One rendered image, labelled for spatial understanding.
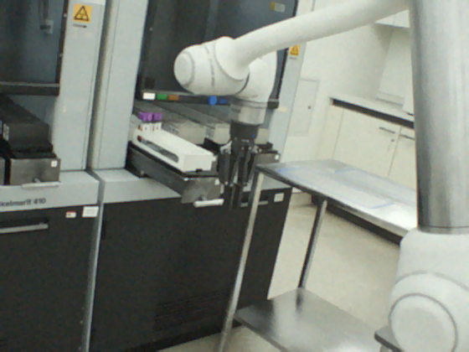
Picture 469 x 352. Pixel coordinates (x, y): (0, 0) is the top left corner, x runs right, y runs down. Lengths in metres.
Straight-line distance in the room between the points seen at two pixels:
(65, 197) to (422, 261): 1.00
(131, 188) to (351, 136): 2.57
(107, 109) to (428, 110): 1.00
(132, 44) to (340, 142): 2.63
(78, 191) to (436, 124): 1.01
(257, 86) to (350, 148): 2.71
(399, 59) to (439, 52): 3.64
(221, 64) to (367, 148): 2.79
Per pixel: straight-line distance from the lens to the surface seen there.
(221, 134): 1.81
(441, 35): 0.83
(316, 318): 1.93
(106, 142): 1.58
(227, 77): 1.11
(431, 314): 0.78
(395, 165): 3.69
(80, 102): 1.51
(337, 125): 3.97
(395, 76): 4.46
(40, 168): 1.42
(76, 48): 1.48
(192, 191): 1.42
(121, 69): 1.55
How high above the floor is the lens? 1.21
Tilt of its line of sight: 16 degrees down
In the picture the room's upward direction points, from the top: 11 degrees clockwise
